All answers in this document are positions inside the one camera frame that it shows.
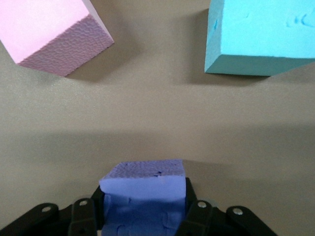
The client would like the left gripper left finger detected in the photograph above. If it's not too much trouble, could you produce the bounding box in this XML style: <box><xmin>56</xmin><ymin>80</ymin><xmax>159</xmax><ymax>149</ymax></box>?
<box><xmin>0</xmin><ymin>186</ymin><xmax>105</xmax><ymax>236</ymax></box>

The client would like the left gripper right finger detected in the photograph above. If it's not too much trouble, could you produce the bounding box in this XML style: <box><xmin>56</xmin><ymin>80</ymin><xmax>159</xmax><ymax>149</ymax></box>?
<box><xmin>176</xmin><ymin>177</ymin><xmax>279</xmax><ymax>236</ymax></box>

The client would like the purple foam cube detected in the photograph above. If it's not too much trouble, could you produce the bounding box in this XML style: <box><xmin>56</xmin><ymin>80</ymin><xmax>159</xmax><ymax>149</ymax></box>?
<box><xmin>98</xmin><ymin>159</ymin><xmax>187</xmax><ymax>236</ymax></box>

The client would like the pink foam cube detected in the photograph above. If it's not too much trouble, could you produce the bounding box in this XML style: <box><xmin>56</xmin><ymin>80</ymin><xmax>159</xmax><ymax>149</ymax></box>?
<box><xmin>0</xmin><ymin>0</ymin><xmax>115</xmax><ymax>77</ymax></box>

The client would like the blue foam cube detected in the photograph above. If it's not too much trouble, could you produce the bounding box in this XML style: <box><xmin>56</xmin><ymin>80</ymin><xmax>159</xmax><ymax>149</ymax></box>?
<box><xmin>204</xmin><ymin>0</ymin><xmax>315</xmax><ymax>76</ymax></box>

